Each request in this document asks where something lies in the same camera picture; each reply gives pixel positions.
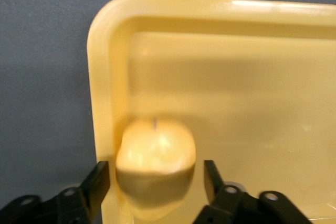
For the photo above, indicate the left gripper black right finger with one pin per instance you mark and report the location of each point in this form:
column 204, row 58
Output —
column 218, row 195

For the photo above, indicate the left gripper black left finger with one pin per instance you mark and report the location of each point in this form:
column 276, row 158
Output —
column 94, row 184

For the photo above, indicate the yellow potato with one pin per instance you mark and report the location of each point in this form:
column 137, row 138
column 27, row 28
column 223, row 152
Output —
column 155, row 155

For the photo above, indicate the yellow plastic tray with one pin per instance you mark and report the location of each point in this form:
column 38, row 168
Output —
column 236, row 90

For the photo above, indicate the dark grey table cloth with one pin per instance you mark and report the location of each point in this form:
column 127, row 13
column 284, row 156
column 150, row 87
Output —
column 39, row 77

